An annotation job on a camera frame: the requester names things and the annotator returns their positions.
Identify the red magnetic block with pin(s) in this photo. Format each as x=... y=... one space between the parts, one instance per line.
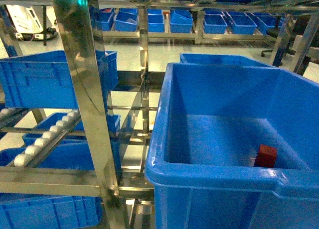
x=266 y=156

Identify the large blue bin right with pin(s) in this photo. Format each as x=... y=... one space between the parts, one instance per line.
x=210 y=123

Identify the blue bin upper left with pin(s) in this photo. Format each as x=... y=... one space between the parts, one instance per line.
x=44 y=80

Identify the white roller track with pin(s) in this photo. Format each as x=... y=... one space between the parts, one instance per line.
x=48 y=139

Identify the steel rack front crossbar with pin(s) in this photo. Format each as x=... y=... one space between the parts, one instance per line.
x=49 y=181

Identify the blue bin lower left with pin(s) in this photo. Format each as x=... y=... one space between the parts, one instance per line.
x=45 y=211

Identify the steel rack vertical post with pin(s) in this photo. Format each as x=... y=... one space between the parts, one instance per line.
x=83 y=48

